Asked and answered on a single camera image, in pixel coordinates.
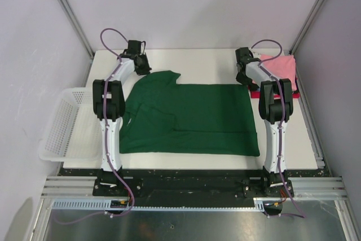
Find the left aluminium frame post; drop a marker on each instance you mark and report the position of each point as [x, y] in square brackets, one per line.
[75, 24]

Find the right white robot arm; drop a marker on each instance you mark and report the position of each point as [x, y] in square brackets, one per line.
[275, 108]

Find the pink folded t shirt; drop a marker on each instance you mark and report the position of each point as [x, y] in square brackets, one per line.
[282, 66]

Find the right aluminium frame post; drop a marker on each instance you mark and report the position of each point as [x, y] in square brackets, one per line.
[310, 19]

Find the aluminium frame post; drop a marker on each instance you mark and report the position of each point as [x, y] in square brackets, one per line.
[310, 19]
[75, 24]

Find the grey slotted cable duct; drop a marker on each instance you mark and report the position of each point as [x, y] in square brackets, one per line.
[114, 205]

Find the white plastic basket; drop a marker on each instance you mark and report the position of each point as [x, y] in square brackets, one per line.
[73, 132]

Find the black printed folded t shirt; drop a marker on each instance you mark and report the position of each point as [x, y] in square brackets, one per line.
[256, 87]

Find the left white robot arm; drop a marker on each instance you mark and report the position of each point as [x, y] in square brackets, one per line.
[109, 107]

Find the red folded t shirt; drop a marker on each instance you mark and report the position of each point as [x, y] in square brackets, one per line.
[255, 94]

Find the green t shirt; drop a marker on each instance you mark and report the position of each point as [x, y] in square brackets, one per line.
[164, 116]

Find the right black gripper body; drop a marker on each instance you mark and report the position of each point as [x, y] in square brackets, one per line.
[242, 79]

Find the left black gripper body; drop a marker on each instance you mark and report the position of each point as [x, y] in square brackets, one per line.
[144, 68]

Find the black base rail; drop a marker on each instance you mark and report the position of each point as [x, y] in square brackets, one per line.
[197, 187]

